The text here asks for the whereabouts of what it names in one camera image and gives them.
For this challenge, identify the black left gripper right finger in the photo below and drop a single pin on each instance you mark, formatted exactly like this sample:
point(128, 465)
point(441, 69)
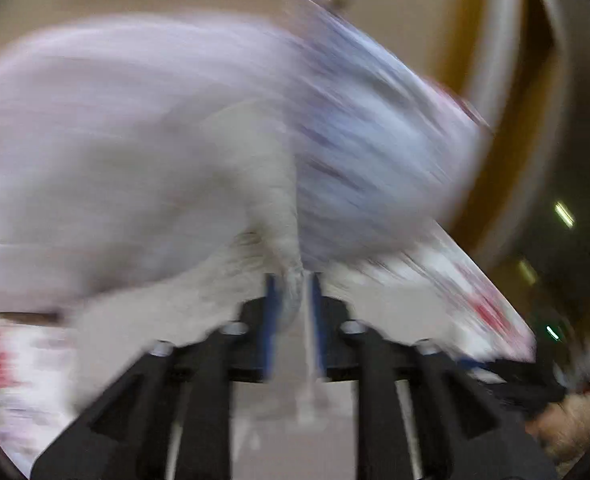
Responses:
point(419, 414)

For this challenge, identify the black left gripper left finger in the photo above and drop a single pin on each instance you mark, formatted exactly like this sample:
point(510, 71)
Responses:
point(125, 433)

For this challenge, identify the cream knitted sweater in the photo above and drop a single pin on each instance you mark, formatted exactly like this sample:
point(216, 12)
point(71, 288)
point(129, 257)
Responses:
point(242, 225)

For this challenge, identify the floral quilted bedspread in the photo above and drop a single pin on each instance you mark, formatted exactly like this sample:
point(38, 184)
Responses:
point(295, 427)

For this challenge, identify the pale pink pillow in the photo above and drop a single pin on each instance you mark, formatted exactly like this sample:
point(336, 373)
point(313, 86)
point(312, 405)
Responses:
point(101, 148)

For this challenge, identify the lavender print pillow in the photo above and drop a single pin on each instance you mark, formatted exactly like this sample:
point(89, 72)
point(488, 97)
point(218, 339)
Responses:
point(382, 153)

